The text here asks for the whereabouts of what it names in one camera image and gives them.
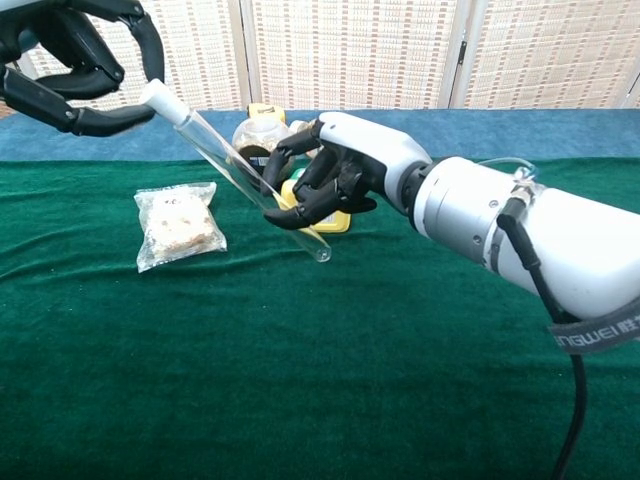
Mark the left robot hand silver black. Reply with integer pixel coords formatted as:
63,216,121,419
0,0,165,139

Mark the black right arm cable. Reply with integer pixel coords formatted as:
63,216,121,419
497,197,589,480

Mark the white stopper cap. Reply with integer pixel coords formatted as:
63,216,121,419
139,78,187,126

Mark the blue cloth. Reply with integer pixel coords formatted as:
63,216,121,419
0,108,640,163

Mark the tea bottle white label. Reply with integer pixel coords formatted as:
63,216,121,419
288,118,324,160

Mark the round clear jar black lid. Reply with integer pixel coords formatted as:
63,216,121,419
231,115,301,194

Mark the clear plastic snack bag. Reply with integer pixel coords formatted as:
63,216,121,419
133,181,229,274

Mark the transparent glass test tube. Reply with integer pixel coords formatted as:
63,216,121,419
172,109,334,264

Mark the yellow container green lid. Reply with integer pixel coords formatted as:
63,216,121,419
278,167,354,235

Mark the green velvet cloth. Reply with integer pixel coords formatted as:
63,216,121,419
0,157,640,480

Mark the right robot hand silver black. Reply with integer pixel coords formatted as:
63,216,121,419
262,111,434,232

